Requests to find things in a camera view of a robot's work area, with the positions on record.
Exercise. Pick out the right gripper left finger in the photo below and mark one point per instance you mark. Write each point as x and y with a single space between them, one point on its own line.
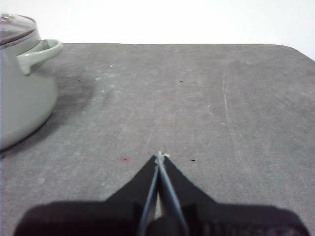
98 218

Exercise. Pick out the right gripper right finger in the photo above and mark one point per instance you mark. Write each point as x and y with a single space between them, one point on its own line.
221 221

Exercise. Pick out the glass lid with green knob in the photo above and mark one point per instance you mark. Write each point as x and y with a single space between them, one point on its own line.
14 27

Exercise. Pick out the sage green electric pot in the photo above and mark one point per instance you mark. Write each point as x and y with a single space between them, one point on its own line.
24 98

